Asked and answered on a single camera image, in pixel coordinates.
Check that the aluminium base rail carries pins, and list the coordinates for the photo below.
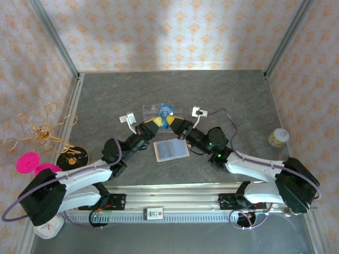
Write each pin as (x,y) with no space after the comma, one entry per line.
(172,197)

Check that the white label tag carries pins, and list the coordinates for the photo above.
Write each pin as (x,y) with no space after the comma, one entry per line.
(153,213)

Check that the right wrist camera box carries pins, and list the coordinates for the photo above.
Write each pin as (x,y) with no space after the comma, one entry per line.
(199,111)

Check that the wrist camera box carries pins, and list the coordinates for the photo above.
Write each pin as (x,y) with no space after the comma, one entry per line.
(199,111)
(127,117)

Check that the aluminium frame post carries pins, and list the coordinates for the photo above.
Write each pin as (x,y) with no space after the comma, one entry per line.
(52,31)
(290,31)

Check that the clear acrylic card stand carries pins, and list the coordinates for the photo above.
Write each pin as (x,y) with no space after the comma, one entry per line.
(149,112)

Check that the aluminium side rail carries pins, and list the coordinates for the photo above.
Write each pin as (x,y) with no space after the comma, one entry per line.
(75,98)

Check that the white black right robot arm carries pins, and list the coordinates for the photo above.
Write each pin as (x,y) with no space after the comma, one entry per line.
(251,172)

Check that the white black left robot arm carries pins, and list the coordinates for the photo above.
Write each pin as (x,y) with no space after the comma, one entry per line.
(87,176)

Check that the blue VIP card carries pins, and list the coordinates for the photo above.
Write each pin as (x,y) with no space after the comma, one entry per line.
(165,112)

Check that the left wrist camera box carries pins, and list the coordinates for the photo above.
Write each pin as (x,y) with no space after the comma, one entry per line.
(127,117)

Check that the white square clock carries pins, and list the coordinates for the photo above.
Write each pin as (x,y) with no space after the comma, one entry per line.
(50,230)

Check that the yellow jar white lid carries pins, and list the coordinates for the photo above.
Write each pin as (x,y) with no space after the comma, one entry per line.
(278,137)

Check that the pink fuzzy ball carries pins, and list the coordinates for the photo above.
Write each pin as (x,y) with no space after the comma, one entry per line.
(49,169)
(27,162)

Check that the beige card holder clear sleeves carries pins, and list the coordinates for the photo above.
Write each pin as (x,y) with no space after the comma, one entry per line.
(169,152)

